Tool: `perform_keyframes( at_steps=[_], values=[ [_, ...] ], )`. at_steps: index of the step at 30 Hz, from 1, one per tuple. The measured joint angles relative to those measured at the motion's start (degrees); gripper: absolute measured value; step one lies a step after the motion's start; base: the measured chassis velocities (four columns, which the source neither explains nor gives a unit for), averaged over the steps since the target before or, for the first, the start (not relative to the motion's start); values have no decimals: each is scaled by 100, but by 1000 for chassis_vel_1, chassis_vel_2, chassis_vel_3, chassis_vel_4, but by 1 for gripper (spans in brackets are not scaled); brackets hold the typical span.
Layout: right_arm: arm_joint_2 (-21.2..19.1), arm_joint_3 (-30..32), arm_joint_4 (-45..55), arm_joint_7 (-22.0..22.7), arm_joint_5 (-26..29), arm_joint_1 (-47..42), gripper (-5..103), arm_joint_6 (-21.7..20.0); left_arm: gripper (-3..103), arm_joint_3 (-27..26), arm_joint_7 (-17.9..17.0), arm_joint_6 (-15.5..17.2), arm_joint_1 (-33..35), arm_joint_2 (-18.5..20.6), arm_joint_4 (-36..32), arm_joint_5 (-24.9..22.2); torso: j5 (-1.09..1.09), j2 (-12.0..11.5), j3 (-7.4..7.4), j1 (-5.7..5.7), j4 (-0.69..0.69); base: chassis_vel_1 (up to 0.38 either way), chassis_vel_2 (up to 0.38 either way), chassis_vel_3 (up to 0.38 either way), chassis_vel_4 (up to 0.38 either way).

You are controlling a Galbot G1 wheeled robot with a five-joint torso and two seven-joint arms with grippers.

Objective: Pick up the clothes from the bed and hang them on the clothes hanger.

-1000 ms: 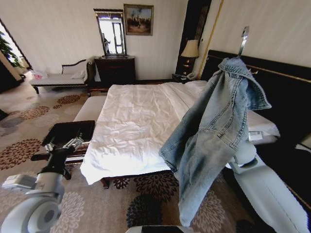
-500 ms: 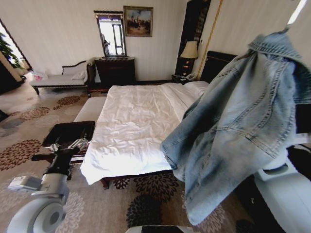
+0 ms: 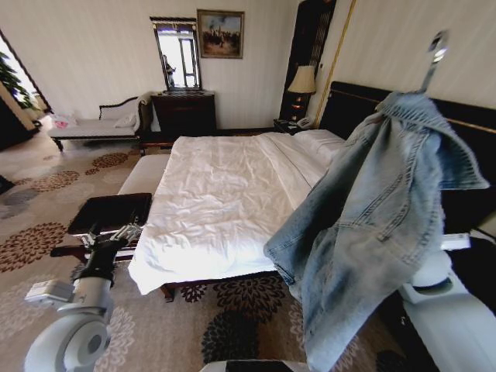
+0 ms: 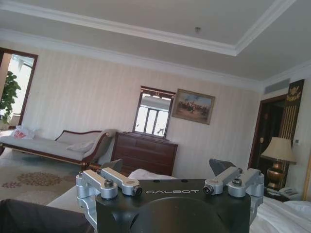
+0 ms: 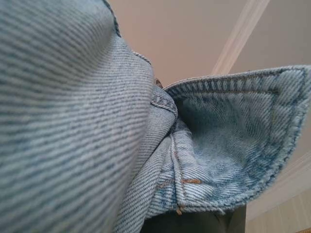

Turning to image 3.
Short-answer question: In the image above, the silver metal clothes hanger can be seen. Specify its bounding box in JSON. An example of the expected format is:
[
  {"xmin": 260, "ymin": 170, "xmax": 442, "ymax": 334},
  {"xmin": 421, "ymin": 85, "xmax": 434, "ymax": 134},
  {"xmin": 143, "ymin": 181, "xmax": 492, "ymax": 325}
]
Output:
[{"xmin": 416, "ymin": 29, "xmax": 453, "ymax": 96}]

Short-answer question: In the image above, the pink and white bag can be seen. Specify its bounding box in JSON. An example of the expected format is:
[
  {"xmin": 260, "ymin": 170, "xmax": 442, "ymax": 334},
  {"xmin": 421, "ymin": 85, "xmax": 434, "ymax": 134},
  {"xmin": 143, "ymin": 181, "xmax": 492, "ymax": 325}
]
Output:
[{"xmin": 51, "ymin": 112, "xmax": 79, "ymax": 129}]

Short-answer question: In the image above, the dark wooden nightstand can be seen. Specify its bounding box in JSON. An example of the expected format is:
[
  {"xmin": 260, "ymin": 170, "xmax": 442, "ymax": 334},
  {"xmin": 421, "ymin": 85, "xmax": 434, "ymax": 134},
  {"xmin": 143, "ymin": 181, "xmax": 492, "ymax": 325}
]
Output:
[{"xmin": 273, "ymin": 117, "xmax": 312, "ymax": 136}]

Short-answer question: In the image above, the white robot front shell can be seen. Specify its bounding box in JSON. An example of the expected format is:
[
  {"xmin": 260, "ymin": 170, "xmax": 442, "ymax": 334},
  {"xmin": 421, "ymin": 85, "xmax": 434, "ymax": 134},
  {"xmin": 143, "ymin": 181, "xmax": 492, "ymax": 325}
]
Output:
[{"xmin": 201, "ymin": 359, "xmax": 312, "ymax": 372}]

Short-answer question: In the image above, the white bed duvet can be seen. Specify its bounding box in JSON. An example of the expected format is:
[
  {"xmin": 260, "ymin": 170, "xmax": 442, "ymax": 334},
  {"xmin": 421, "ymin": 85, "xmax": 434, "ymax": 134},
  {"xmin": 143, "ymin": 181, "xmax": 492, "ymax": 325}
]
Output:
[{"xmin": 127, "ymin": 130, "xmax": 346, "ymax": 298}]

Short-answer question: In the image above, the white chaise cushion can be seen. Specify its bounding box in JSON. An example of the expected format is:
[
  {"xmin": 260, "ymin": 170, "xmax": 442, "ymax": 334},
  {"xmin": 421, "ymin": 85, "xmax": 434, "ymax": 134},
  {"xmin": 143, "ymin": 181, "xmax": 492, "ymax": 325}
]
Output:
[{"xmin": 113, "ymin": 112, "xmax": 138, "ymax": 129}]

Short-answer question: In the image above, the beige shade table lamp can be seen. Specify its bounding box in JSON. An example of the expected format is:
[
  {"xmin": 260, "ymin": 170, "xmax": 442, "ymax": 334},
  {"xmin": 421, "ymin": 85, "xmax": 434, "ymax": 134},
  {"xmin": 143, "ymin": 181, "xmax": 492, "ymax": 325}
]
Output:
[{"xmin": 287, "ymin": 65, "xmax": 317, "ymax": 96}]

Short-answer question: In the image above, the white bed end bench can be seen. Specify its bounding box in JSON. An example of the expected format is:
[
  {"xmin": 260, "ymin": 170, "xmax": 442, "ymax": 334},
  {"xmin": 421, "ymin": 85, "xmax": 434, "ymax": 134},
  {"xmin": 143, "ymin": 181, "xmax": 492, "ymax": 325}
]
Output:
[{"xmin": 115, "ymin": 154, "xmax": 174, "ymax": 197}]

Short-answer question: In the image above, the dark wooden wall panel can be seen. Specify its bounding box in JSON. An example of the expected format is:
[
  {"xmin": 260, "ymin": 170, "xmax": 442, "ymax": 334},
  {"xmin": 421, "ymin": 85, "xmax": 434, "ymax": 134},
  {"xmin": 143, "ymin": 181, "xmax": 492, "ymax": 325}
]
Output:
[{"xmin": 284, "ymin": 0, "xmax": 337, "ymax": 122}]

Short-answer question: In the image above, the light blue denim jacket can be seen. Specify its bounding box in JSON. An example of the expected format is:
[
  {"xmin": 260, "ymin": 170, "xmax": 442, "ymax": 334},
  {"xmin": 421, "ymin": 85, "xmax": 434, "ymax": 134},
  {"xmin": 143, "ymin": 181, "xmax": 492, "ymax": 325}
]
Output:
[{"xmin": 263, "ymin": 91, "xmax": 491, "ymax": 361}]

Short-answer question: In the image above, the black luggage stool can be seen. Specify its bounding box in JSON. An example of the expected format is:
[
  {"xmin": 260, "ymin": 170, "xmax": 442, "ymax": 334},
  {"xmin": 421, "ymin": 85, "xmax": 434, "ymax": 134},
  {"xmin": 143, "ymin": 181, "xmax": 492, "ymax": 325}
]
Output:
[{"xmin": 50, "ymin": 192, "xmax": 153, "ymax": 261}]

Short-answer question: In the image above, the gold framed painting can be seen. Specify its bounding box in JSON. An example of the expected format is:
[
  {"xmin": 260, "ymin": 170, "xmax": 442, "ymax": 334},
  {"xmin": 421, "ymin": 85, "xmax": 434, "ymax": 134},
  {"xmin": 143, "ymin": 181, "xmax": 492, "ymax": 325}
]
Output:
[{"xmin": 196, "ymin": 9, "xmax": 246, "ymax": 60}]

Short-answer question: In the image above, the gold wall trim strip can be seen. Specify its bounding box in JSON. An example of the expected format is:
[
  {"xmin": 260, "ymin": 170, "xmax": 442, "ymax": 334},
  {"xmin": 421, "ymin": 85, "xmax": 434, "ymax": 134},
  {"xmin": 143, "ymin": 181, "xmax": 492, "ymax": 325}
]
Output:
[{"xmin": 316, "ymin": 0, "xmax": 358, "ymax": 129}]

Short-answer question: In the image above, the dark wooden cabinet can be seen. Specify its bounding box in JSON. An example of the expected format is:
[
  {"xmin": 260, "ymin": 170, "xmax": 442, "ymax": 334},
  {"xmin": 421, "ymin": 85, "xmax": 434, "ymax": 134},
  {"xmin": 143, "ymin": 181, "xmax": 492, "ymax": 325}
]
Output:
[{"xmin": 0, "ymin": 95, "xmax": 41, "ymax": 153}]

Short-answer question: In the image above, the green potted plant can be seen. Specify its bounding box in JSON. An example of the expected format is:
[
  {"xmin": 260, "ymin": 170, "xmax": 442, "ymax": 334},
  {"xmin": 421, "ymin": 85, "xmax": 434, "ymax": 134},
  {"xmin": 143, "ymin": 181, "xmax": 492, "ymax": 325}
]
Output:
[{"xmin": 0, "ymin": 52, "xmax": 33, "ymax": 110}]

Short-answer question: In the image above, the black bed headboard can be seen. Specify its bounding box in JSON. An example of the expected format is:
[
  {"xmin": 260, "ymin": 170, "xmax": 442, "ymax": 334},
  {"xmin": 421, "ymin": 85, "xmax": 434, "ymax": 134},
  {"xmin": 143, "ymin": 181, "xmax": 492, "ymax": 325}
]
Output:
[{"xmin": 319, "ymin": 80, "xmax": 496, "ymax": 195}]

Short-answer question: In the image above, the dark wooden dresser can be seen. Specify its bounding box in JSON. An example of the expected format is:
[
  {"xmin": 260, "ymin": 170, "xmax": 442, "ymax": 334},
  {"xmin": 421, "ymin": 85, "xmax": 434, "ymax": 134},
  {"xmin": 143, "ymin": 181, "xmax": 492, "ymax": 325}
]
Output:
[{"xmin": 150, "ymin": 89, "xmax": 218, "ymax": 136}]

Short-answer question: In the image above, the white bed pillow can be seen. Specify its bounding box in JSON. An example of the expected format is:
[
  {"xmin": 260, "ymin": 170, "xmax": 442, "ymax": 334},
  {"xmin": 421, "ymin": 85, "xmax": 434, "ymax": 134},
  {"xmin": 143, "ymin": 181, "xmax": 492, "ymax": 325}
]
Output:
[{"xmin": 296, "ymin": 129, "xmax": 346, "ymax": 157}]

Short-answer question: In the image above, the white chaise lounge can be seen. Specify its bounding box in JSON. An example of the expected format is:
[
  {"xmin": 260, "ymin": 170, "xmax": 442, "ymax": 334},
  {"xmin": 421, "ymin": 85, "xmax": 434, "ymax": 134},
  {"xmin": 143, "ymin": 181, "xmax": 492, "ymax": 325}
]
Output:
[{"xmin": 47, "ymin": 94, "xmax": 153, "ymax": 151}]

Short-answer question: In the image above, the dark framed wall mirror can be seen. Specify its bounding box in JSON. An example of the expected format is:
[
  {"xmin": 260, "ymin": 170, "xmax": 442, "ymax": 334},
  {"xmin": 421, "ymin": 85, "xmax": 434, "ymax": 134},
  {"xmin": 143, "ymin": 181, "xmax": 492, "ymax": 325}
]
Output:
[{"xmin": 149, "ymin": 15, "xmax": 204, "ymax": 91}]

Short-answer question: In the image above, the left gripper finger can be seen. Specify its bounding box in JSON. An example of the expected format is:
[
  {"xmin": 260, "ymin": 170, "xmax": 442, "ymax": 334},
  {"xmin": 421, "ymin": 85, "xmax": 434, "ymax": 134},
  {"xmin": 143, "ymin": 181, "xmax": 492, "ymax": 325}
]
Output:
[
  {"xmin": 112, "ymin": 222, "xmax": 143, "ymax": 243},
  {"xmin": 80, "ymin": 231, "xmax": 102, "ymax": 250}
]

